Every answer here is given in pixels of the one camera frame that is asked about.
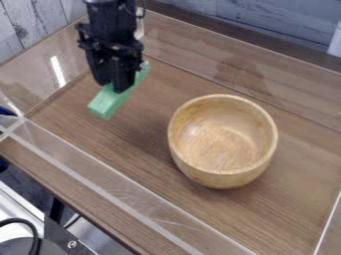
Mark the black table leg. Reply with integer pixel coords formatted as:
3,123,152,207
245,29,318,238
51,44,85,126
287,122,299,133
49,198,65,223

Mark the black cable loop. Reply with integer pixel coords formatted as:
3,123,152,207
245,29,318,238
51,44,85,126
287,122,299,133
0,217,44,255

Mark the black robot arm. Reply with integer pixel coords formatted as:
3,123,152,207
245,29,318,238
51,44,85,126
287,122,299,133
75,0,144,94

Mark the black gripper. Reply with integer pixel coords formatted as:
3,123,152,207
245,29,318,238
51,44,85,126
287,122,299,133
75,23,144,94

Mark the green rectangular block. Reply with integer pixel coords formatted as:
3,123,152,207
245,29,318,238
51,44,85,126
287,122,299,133
87,62,151,121

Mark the clear acrylic tray wall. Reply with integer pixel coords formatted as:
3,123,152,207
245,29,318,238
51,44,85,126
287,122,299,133
0,13,341,255

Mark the brown wooden bowl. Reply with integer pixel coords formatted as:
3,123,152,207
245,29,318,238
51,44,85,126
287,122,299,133
167,94,278,189

